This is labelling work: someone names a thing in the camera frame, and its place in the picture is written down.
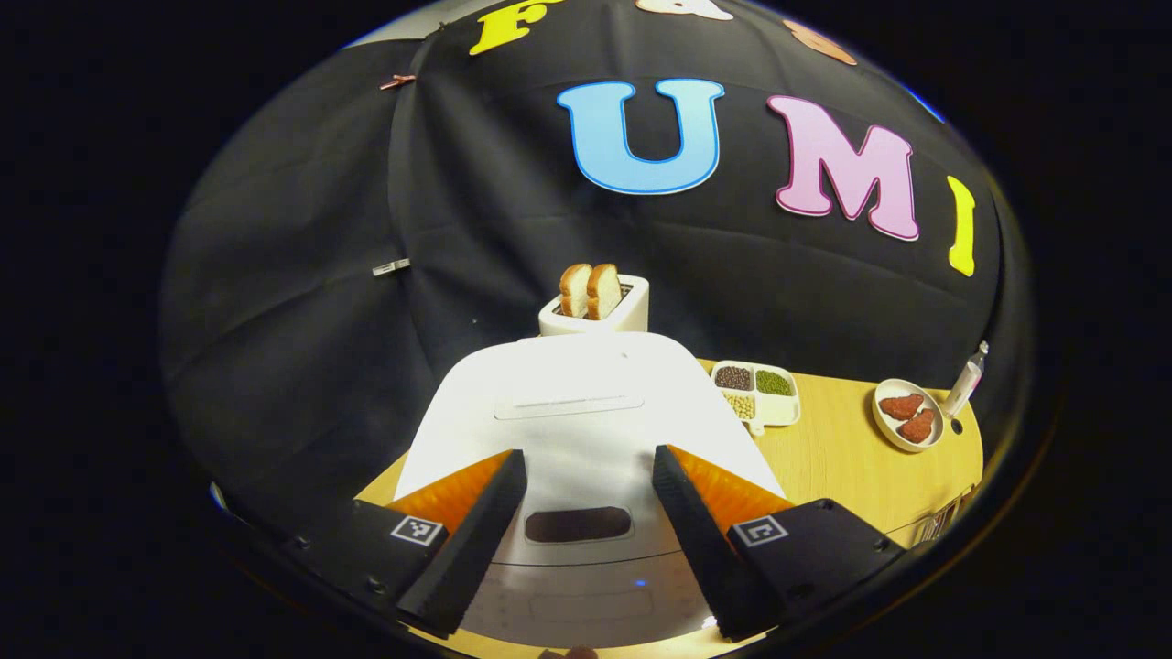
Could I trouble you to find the toast bread slice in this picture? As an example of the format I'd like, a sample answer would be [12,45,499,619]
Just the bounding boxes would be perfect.
[586,264,623,321]
[559,264,593,319]

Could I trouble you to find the white divided bean dish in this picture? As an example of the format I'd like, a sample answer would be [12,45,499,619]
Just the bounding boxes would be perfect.
[711,360,801,437]

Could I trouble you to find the white toaster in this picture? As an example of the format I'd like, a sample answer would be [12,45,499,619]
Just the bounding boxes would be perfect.
[538,274,650,337]

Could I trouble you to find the white round plate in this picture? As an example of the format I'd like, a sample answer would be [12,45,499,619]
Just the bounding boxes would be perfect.
[872,378,945,454]

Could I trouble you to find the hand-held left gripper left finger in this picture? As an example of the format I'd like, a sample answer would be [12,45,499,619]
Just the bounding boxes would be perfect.
[291,448,528,640]

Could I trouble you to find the black backdrop cloth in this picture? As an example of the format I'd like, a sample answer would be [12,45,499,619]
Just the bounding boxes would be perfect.
[160,0,1031,550]

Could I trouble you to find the metal wire chopstick holder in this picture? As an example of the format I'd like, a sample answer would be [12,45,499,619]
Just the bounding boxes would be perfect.
[911,499,964,543]

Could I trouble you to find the white rice cooker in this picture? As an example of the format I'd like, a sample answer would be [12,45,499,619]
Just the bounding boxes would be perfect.
[394,331,787,649]

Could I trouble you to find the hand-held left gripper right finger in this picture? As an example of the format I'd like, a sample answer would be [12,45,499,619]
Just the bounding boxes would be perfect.
[652,445,907,642]

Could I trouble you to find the clear bottle with pink label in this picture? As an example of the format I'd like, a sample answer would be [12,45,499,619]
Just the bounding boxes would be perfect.
[941,340,990,420]

